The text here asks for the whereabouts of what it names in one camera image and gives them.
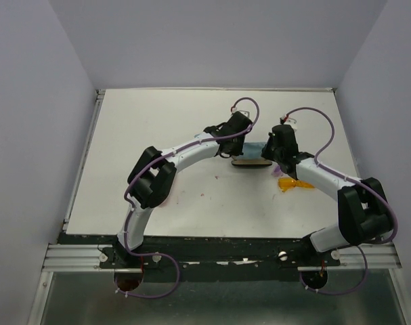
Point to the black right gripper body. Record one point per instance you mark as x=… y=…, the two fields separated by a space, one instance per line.
x=270 y=152

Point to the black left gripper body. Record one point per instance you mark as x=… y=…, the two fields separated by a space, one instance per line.
x=237 y=148

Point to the light blue cleaning cloth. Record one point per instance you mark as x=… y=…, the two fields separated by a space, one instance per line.
x=252 y=150

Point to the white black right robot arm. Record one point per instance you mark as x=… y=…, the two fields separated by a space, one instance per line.
x=363 y=213

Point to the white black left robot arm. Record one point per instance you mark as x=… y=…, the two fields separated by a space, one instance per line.
x=151 y=180

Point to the purple sunglasses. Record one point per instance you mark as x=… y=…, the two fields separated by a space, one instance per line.
x=277 y=172

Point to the orange sunglasses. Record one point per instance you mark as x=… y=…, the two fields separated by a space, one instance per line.
x=286 y=183

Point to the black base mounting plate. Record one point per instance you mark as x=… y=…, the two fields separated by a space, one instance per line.
x=162 y=259

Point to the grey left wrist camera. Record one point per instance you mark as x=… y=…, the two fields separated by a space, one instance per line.
x=244 y=112

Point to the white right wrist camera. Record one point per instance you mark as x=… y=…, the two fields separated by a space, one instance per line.
x=286 y=120

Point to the aluminium extrusion rail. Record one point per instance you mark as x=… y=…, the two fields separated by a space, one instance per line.
x=90 y=258

